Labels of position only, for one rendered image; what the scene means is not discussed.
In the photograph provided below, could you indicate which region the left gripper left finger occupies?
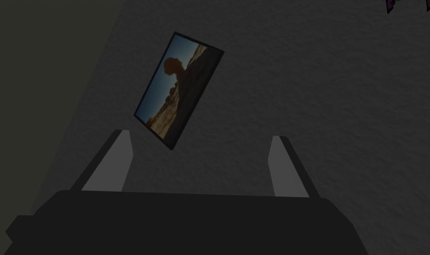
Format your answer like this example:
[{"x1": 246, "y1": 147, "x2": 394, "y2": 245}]
[{"x1": 69, "y1": 129, "x2": 134, "y2": 192}]

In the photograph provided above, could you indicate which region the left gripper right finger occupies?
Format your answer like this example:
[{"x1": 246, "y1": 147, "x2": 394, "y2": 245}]
[{"x1": 268, "y1": 135, "x2": 321, "y2": 198}]

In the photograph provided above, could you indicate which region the framed desert landscape picture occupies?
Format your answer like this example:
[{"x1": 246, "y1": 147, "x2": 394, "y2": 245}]
[{"x1": 133, "y1": 31, "x2": 225, "y2": 151}]

